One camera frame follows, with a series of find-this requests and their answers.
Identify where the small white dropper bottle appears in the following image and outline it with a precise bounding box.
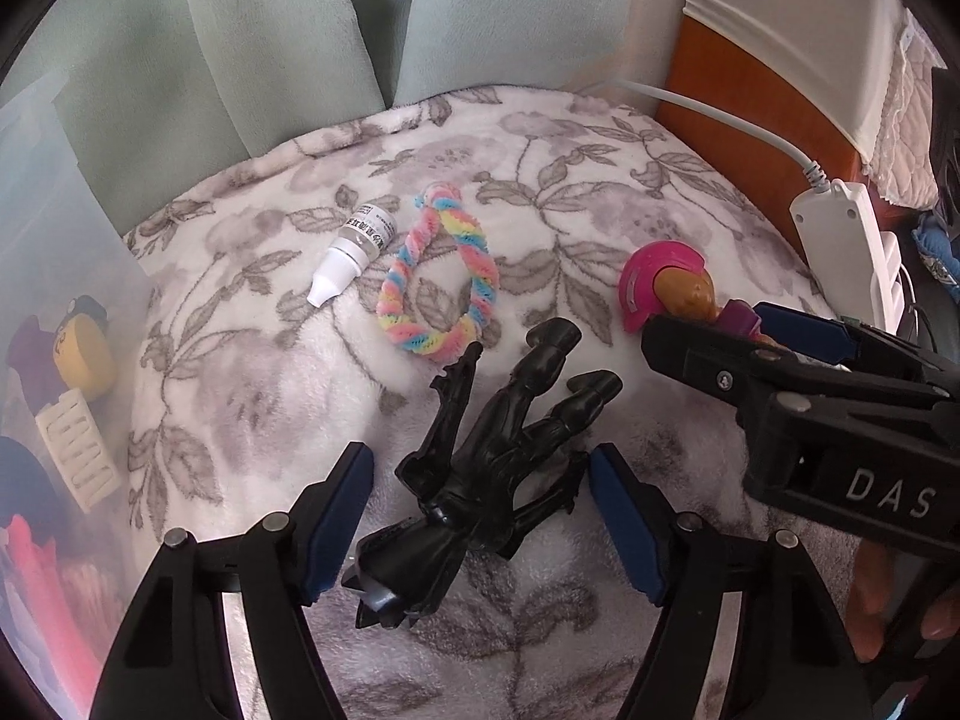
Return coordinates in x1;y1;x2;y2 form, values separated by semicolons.
306;199;397;308

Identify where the pale green curtain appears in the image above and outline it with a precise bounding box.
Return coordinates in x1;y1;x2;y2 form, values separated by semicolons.
0;0;698;241

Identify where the person's right hand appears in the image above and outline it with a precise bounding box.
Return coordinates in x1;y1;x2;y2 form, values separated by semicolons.
847;536;960;662

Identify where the white plastic clip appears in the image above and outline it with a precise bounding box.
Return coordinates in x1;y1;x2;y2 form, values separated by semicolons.
34;386;122;515

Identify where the navy blue cap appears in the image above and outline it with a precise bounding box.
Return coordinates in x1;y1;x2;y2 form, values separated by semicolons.
0;435;46;533

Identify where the grey floral blanket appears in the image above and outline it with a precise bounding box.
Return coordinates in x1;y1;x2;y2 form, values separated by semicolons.
120;86;856;720

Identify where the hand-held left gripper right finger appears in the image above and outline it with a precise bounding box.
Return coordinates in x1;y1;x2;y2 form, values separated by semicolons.
589;442;875;720

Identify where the pink dog figure toy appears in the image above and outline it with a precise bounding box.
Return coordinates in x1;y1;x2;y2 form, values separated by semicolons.
619;241;781;350

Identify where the white appliance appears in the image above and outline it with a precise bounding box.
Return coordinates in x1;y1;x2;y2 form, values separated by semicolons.
682;0;908;166

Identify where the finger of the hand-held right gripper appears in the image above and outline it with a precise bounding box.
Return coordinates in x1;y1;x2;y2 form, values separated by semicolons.
640;315;952;413
752;301;960;395

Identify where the rainbow pipe cleaner ring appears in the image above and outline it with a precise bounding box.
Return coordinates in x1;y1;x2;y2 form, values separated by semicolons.
375;181;502;357

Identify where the black plastic toy hand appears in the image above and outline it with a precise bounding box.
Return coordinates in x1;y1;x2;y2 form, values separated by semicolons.
341;317;623;632

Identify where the blue quilted cloth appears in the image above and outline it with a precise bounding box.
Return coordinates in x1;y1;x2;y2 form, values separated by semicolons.
911;211;960;278

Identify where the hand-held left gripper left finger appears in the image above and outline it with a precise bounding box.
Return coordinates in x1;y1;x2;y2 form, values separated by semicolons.
90;441;376;720

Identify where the white plug adapter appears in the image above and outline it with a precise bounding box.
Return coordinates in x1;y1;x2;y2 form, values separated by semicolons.
877;231;908;316

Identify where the clear plastic storage container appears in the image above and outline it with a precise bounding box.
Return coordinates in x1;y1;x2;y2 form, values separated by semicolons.
0;67;162;720

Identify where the pink hair clip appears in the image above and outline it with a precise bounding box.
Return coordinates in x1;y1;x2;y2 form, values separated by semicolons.
0;514;102;698

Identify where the yellow purple plush toy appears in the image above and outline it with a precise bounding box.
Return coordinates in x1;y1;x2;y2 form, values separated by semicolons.
7;295;117;421

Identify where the white power strip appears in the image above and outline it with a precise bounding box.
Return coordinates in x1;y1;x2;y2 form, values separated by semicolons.
789;180;890;327

